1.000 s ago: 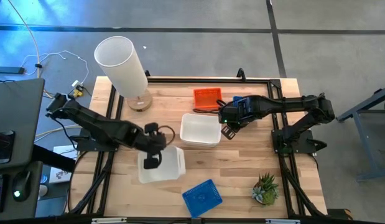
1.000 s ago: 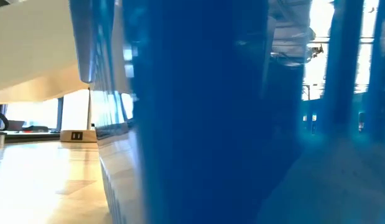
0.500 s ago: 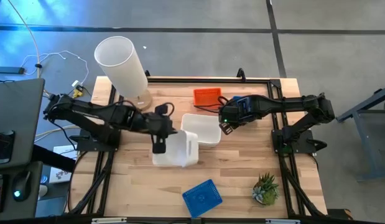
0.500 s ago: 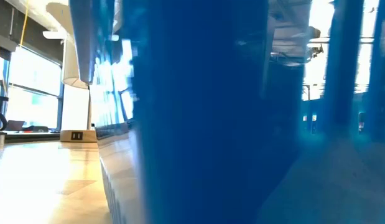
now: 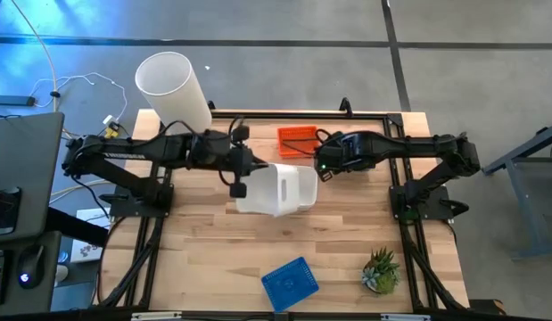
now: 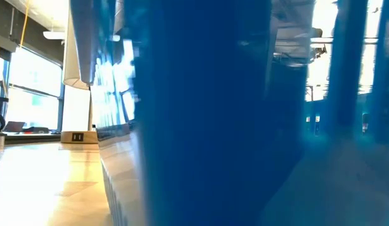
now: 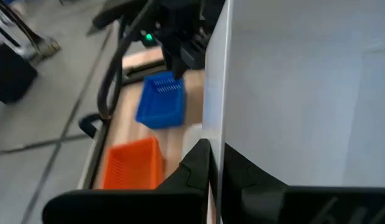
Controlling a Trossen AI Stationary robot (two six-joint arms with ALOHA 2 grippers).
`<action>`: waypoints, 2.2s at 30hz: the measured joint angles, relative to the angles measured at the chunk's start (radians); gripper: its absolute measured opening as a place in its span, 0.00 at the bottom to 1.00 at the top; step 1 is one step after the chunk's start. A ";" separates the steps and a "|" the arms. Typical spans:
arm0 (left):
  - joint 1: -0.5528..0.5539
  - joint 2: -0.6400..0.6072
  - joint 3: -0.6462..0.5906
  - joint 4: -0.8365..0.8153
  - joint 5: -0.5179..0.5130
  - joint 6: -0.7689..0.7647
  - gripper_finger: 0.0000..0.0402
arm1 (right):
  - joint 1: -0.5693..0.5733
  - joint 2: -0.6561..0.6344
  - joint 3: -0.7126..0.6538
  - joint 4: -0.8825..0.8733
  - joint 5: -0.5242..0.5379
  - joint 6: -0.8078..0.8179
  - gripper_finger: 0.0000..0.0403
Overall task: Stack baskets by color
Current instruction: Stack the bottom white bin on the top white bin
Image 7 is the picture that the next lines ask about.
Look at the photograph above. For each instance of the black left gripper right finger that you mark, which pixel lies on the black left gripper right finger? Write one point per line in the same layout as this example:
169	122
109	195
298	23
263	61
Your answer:
304	208

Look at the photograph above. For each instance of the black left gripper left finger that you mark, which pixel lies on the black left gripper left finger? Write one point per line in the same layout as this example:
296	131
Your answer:
148	208

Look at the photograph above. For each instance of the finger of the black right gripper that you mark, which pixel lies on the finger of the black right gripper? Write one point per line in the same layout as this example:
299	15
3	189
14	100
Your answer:
195	57
178	63

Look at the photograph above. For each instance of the orange slotted plastic basket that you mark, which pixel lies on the orange slotted plastic basket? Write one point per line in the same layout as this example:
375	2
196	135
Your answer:
133	168

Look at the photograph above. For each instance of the blue slotted plastic basket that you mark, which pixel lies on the blue slotted plastic basket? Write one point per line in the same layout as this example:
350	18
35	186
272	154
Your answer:
161	105

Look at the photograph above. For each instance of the white plastic bin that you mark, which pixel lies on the white plastic bin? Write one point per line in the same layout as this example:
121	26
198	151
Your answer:
304	93

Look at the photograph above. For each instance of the metal stand leg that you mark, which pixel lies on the metal stand leg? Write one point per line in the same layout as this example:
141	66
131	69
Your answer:
39	43

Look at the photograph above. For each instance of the black case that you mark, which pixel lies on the black case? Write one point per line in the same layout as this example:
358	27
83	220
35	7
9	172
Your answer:
12	74

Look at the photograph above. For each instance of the black frame clamp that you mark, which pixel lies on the black frame clamp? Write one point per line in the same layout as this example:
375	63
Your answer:
86	124

